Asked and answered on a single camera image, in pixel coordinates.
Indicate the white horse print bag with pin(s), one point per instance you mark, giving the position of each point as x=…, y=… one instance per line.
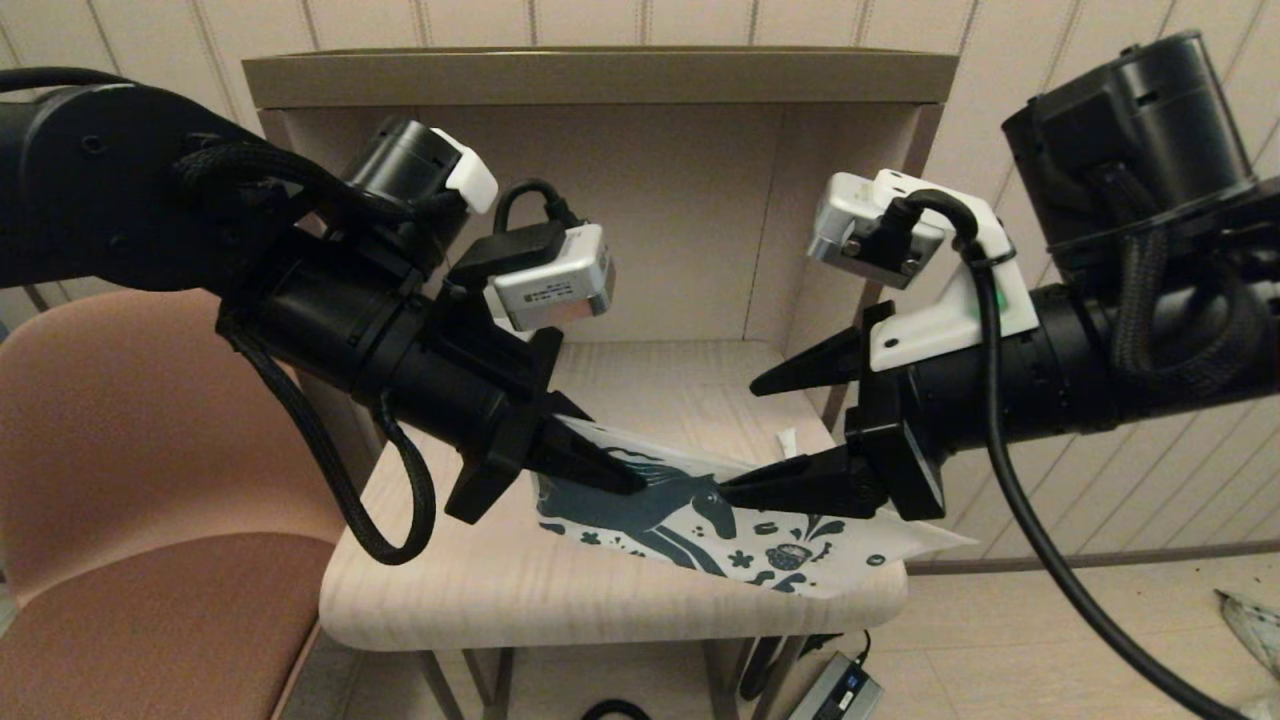
x=820, y=570

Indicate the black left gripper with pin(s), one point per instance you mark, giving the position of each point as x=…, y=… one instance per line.
x=420, y=370

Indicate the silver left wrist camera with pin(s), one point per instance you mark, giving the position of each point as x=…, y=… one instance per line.
x=555, y=285

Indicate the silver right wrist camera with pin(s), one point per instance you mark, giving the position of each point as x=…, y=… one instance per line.
x=860, y=225

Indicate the beige wooden nightstand shelf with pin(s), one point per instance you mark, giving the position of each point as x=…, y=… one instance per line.
x=650, y=80

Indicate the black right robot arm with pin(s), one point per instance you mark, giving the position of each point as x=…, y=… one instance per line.
x=1150, y=110

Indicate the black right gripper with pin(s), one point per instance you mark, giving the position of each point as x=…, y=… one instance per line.
x=1000, y=400

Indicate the pink brown upholstered chair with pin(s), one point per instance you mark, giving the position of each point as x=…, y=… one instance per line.
x=150, y=640

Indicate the brown baseboard strip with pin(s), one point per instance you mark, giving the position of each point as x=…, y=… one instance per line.
x=1150, y=553

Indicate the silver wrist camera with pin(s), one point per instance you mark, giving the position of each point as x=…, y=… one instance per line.
x=555, y=285
x=860, y=225

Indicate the grey power adapter brick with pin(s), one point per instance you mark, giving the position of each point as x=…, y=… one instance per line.
x=835, y=695

